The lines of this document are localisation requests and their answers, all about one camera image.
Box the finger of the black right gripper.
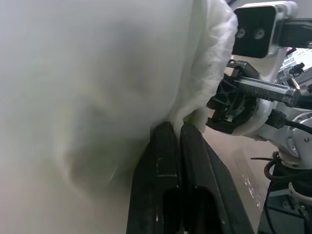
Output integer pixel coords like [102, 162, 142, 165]
[206, 79, 244, 112]
[206, 111, 241, 135]

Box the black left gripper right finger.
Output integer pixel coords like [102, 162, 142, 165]
[179, 121, 255, 234]

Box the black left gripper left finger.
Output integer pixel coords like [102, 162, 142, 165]
[126, 121, 185, 234]

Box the pale yellow fluffy towel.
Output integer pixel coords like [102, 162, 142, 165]
[183, 110, 208, 134]

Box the white drawstring bag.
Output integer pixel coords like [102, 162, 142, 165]
[0, 0, 239, 234]

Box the cluttered background equipment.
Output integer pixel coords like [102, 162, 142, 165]
[277, 47, 312, 92]

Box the dark robot body base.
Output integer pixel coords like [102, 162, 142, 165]
[262, 163, 312, 234]

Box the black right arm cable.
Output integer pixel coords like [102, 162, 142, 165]
[269, 109, 312, 135]

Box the grey looped cable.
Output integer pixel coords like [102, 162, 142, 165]
[250, 151, 285, 181]

